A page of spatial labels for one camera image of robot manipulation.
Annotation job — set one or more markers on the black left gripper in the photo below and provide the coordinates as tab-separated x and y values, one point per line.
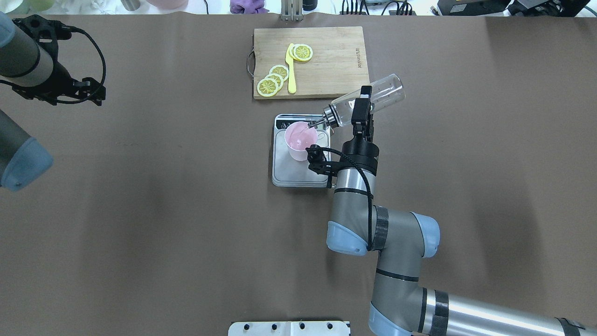
62	74

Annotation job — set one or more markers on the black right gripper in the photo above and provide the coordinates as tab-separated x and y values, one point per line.
361	153

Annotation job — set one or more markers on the glass sauce bottle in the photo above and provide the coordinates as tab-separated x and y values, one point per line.
358	106

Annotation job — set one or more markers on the pink plastic cup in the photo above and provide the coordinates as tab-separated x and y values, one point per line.
298	137

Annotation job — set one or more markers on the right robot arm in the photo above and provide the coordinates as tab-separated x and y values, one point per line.
399	305

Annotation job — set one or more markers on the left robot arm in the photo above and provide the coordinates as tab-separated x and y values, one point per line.
29	65

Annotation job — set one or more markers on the silver kitchen scale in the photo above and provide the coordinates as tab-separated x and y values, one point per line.
286	171

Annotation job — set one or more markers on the wooden cutting board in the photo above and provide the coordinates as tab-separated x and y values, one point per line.
338	66

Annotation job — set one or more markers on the yellow plastic knife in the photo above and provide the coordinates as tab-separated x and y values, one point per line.
289	60

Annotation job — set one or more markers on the lemon slice at board top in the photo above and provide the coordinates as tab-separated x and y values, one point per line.
302	52

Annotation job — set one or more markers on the lemon slice lower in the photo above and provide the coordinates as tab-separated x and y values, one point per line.
279	79

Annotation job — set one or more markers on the lemon slice middle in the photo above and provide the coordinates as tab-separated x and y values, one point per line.
281	70

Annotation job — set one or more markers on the lemon slice lowest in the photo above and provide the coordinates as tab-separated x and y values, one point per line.
266	88

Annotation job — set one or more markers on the purple cloth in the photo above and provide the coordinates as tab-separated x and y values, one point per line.
248	7

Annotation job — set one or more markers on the white mounting plate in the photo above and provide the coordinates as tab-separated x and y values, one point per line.
290	328

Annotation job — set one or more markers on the metal cutting board handle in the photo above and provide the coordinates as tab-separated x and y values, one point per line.
250	63

